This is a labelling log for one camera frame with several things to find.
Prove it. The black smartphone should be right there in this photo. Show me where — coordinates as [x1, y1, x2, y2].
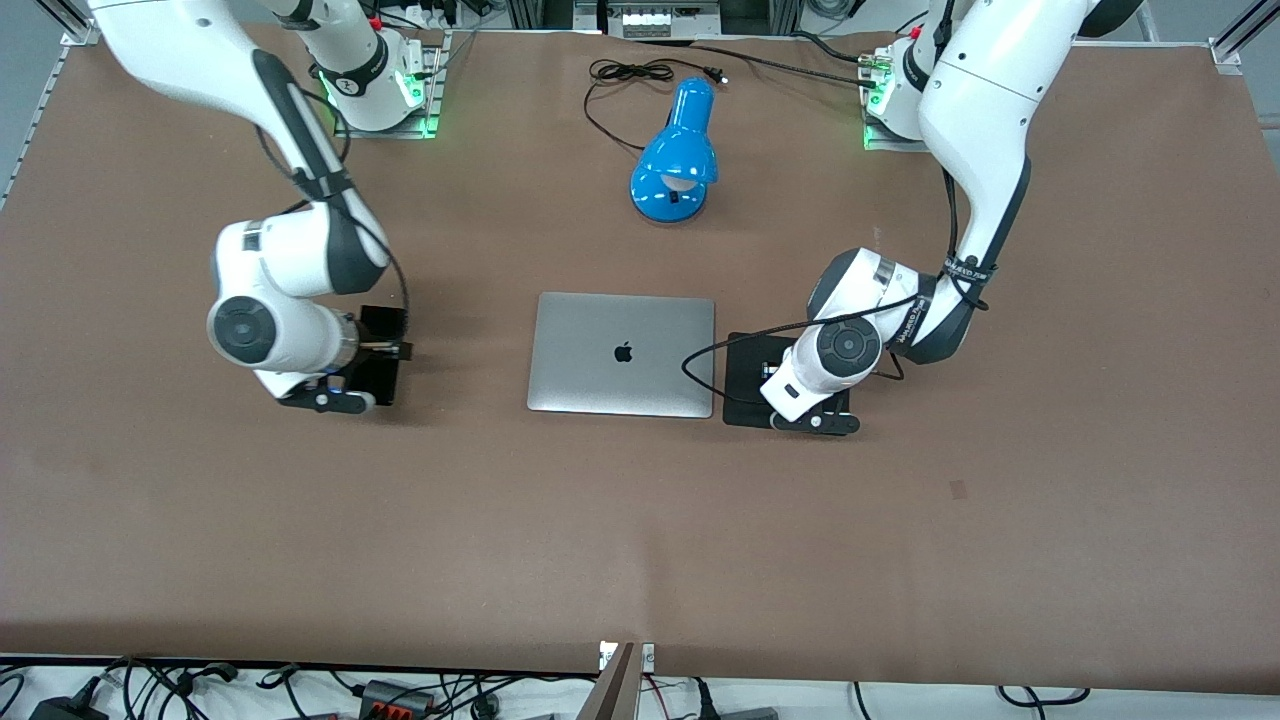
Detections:
[358, 305, 409, 407]

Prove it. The black mouse pad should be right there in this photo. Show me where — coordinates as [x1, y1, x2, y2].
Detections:
[721, 331, 852, 432]

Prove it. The silver closed laptop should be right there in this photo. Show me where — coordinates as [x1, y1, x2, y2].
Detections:
[526, 291, 717, 420]

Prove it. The blue desk lamp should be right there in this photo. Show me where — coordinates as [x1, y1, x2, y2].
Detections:
[628, 76, 720, 225]

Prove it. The grey connector box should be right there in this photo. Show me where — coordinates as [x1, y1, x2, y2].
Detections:
[358, 679, 438, 718]

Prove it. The white power strip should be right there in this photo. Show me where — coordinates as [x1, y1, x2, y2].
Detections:
[618, 0, 723, 40]

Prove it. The black power adapter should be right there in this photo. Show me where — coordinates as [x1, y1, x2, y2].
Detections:
[28, 694, 111, 720]

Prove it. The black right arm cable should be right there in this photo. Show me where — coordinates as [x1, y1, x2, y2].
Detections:
[254, 85, 412, 346]

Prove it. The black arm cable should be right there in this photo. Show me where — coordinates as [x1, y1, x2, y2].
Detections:
[254, 85, 412, 346]
[681, 0, 993, 405]

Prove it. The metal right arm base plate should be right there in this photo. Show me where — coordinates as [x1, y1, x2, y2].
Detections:
[332, 30, 448, 140]

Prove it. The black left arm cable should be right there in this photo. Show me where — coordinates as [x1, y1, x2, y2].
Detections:
[681, 0, 993, 405]

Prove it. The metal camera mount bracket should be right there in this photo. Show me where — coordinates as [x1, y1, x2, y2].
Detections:
[575, 640, 657, 720]

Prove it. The aluminium frame rail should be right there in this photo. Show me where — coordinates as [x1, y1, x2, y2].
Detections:
[0, 0, 103, 213]
[1208, 0, 1280, 77]

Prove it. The black lamp power cable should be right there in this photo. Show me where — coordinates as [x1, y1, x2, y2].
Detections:
[583, 58, 729, 154]

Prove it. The thick black base cable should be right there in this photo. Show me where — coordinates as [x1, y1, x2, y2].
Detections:
[640, 38, 883, 91]

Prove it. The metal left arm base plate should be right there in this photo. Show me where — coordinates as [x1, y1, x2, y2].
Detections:
[861, 110, 926, 154]

